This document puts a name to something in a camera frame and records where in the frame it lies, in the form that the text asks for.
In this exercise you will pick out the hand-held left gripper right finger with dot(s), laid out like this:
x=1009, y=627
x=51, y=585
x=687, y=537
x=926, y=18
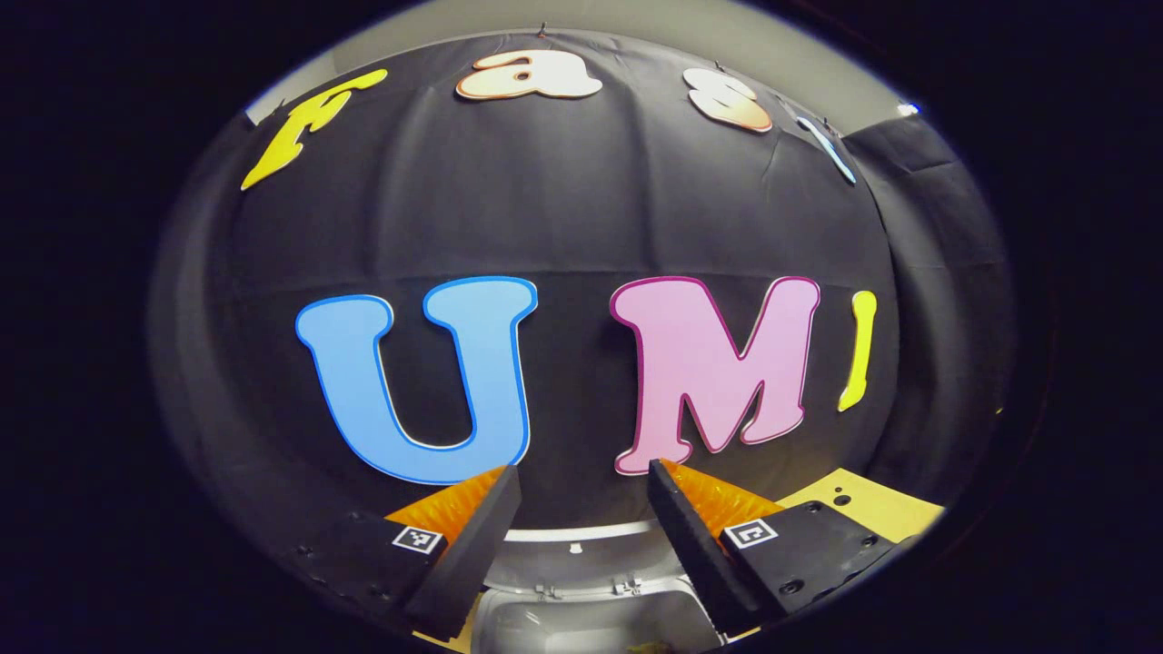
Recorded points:
x=690, y=549

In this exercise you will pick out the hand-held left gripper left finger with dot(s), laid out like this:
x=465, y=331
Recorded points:
x=472, y=554

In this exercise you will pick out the white desktop garbage bin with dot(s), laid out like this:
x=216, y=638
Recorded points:
x=581, y=568

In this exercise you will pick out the black backdrop cloth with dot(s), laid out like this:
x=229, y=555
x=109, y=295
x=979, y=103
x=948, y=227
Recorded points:
x=563, y=209

